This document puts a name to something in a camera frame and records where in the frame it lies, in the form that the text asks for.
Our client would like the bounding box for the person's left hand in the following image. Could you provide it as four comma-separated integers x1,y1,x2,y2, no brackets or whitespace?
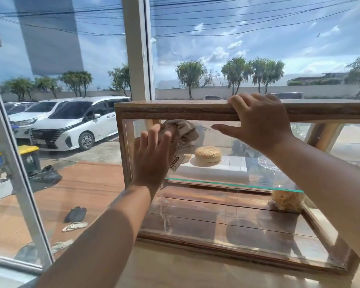
133,124,181,193

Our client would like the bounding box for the person's right hand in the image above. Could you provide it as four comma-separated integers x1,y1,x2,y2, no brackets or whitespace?
211,93,295,157

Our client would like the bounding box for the wooden glass display case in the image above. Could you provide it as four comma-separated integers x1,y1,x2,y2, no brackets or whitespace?
115,100,360,275

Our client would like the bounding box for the beige cleaning cloth with tag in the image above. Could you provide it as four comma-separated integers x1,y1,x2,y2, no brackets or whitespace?
160,119,200,173

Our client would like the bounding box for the person's left forearm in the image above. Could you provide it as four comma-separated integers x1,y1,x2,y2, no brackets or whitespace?
36,183,160,288

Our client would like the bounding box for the person's right forearm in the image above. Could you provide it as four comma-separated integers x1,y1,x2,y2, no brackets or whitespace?
268,136,360,269

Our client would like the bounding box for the round sesame bread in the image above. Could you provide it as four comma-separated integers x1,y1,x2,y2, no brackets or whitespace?
194,146,222,163

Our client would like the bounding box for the white rectangular tray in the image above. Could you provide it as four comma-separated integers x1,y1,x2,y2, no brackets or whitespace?
173,155,250,184

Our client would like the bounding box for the clear glass dish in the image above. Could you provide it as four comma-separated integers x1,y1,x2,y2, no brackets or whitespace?
257,156,282,172

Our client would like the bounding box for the glass shelf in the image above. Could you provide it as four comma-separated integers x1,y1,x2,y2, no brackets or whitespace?
165,177,305,194

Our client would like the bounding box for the row of trees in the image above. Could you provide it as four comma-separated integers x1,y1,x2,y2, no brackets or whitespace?
0,55,360,100

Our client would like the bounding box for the white minivan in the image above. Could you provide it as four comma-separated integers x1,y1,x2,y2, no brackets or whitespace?
30,97,131,152

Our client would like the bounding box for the distant dark van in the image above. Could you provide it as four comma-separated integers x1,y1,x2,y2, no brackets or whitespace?
270,92,304,100

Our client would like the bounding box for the bagged golden pastry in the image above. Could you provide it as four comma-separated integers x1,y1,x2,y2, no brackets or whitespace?
271,190,304,212

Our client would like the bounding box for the black rubbish bag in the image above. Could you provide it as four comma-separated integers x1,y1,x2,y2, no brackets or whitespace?
29,165,63,185

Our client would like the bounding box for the beige sandal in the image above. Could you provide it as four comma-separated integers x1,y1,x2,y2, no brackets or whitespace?
49,239,75,255
62,222,89,233

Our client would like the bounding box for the distant low building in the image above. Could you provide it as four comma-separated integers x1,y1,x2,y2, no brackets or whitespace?
286,72,350,87

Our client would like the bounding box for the bundle of power lines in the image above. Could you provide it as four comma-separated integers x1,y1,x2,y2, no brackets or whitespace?
0,0,360,38

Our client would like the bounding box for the black bin with yellow lid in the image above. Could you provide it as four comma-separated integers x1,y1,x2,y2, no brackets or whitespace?
0,145,41,178

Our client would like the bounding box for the white car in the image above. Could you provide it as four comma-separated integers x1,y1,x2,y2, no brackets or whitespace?
8,99,77,139

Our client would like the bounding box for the silver car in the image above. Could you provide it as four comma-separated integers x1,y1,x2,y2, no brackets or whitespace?
3,101,37,116

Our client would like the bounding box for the dark grey shoe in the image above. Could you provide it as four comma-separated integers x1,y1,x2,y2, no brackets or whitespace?
14,242,38,265

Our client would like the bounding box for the white window post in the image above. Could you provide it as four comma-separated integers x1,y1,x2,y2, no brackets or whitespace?
121,0,156,101

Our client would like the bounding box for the white sliding door frame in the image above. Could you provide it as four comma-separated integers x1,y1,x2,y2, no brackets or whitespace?
0,65,54,274

